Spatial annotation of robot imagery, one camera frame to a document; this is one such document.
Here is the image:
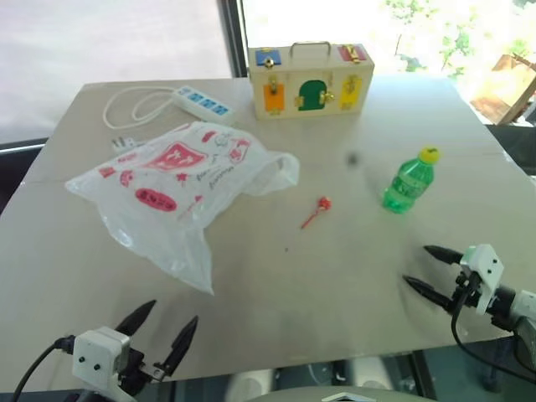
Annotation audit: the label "green plastic bottle yellow cap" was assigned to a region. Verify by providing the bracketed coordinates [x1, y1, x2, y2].
[381, 146, 443, 214]

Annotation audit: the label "white blue power strip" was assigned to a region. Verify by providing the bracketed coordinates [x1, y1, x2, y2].
[171, 85, 235, 126]

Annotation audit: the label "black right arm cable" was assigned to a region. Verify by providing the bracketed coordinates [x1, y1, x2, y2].
[451, 271, 536, 380]

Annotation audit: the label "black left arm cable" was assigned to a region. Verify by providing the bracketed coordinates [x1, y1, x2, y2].
[11, 336, 75, 402]

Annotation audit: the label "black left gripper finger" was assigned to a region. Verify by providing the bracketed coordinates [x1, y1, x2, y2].
[114, 299, 157, 338]
[162, 315, 199, 377]

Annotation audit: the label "white power strip cord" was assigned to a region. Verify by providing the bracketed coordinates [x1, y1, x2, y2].
[102, 86, 177, 131]

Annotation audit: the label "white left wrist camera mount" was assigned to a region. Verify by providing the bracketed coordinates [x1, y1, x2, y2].
[71, 326, 131, 402]

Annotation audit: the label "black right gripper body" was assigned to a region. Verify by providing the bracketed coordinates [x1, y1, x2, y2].
[445, 271, 483, 316]

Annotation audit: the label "black furniture edge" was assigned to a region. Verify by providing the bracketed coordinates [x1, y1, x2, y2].
[485, 121, 536, 177]

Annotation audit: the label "red lollipop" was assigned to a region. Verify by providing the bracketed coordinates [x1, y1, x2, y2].
[300, 196, 333, 230]

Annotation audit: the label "clear plastic bag red print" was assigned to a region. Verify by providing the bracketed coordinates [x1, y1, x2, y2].
[64, 121, 301, 296]

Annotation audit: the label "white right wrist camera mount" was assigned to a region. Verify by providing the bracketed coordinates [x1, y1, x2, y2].
[459, 245, 505, 316]

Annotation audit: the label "grey rounded shape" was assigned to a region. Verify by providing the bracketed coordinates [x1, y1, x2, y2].
[349, 358, 397, 389]
[228, 368, 277, 399]

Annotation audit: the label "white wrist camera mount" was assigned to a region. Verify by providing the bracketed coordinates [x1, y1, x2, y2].
[71, 326, 131, 402]
[459, 245, 505, 316]

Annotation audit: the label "wooden crate outdoors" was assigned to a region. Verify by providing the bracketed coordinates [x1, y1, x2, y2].
[471, 54, 536, 125]

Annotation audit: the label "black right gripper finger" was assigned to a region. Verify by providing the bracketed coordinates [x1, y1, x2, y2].
[402, 275, 454, 313]
[423, 245, 465, 265]

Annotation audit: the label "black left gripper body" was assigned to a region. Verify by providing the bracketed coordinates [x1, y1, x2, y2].
[118, 346, 174, 395]

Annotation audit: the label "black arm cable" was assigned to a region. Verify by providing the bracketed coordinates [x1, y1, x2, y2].
[451, 271, 536, 380]
[11, 336, 75, 402]

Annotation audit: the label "white power plug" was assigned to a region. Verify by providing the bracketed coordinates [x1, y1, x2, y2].
[111, 134, 146, 152]

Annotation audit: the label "dark window frame post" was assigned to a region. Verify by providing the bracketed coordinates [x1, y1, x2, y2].
[217, 0, 249, 79]

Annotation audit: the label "wooden lock box coloured doors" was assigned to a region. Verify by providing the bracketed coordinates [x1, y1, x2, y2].
[248, 40, 375, 122]

